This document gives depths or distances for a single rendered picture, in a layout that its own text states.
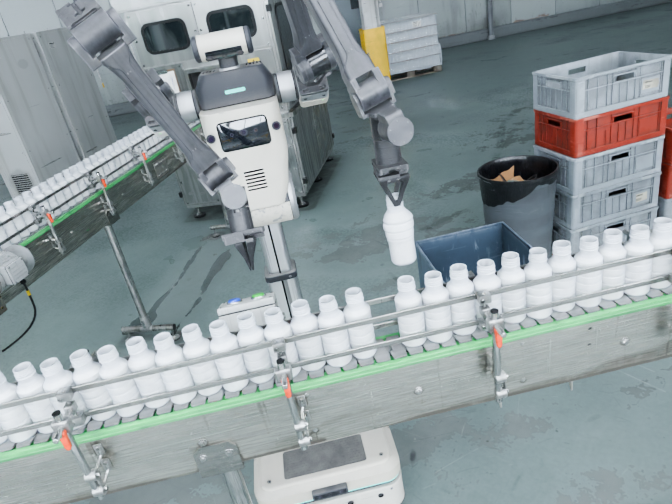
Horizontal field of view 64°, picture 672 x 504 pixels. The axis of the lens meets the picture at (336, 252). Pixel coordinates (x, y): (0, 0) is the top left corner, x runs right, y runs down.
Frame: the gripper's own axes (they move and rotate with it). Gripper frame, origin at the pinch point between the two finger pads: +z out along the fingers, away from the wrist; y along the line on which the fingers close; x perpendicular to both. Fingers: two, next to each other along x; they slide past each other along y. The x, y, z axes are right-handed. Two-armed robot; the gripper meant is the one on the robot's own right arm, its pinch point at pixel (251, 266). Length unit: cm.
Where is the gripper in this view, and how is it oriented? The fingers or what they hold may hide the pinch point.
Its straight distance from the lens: 132.6
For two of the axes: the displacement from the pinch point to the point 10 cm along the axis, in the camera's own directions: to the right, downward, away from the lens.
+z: 2.1, 9.7, 1.0
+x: -0.7, -0.9, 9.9
